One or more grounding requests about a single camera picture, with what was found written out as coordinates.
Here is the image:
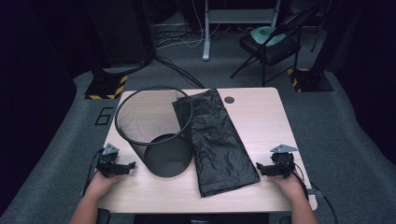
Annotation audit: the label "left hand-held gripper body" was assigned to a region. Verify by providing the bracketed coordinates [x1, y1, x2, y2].
[96, 143, 126, 179]

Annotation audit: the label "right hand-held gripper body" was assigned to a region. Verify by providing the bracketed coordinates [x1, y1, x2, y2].
[268, 144, 299, 179]

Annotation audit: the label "black mesh trash can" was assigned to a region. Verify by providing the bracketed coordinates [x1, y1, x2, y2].
[114, 87, 194, 179]

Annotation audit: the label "black plastic trash bag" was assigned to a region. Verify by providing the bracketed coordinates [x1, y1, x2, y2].
[172, 89, 262, 198]

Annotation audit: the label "person's left hand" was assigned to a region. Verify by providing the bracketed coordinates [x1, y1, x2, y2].
[88, 172, 125, 199]

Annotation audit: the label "person's right hand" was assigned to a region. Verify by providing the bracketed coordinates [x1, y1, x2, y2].
[268, 174, 308, 203]

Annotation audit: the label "black flat panel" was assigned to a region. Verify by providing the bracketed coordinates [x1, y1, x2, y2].
[134, 213, 270, 224]

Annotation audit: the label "black stand with striped base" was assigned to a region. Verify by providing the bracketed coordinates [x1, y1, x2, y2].
[287, 0, 334, 93]
[80, 0, 129, 101]

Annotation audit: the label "black folding chair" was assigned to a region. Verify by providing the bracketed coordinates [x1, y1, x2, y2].
[230, 3, 321, 88]

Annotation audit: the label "teal cushion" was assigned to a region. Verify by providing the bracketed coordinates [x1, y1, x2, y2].
[250, 25, 287, 48]

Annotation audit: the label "black cabinet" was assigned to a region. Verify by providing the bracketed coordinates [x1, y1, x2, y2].
[83, 0, 155, 68]

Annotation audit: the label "left hand-held gripper cable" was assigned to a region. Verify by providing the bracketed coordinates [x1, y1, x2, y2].
[82, 148, 106, 195]

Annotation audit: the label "hand-held gripper cable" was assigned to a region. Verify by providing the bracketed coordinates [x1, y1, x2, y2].
[276, 158, 339, 224]
[82, 148, 106, 195]

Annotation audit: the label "right hand-held gripper cable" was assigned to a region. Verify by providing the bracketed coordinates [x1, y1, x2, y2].
[276, 158, 339, 224]

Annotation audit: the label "thick black floor cables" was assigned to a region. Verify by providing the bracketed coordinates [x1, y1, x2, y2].
[102, 55, 206, 90]

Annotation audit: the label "tangle of thin floor cables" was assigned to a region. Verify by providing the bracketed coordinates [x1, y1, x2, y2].
[152, 0, 225, 49]

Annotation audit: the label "white metal desk frame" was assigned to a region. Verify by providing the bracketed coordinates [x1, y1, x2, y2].
[202, 0, 281, 62]

